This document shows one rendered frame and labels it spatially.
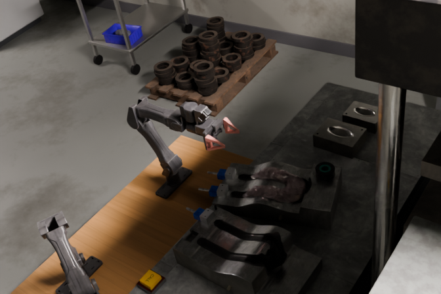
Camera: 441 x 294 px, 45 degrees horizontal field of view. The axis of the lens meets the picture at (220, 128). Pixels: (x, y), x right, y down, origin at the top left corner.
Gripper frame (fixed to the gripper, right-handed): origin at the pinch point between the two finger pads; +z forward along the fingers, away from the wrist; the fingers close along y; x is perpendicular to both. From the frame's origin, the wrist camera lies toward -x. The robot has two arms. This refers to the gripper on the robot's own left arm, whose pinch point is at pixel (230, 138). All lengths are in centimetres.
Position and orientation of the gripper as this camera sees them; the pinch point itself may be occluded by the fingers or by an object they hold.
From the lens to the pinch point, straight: 203.8
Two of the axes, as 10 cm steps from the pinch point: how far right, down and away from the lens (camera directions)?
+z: 8.1, 2.7, -5.2
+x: 1.3, 7.8, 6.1
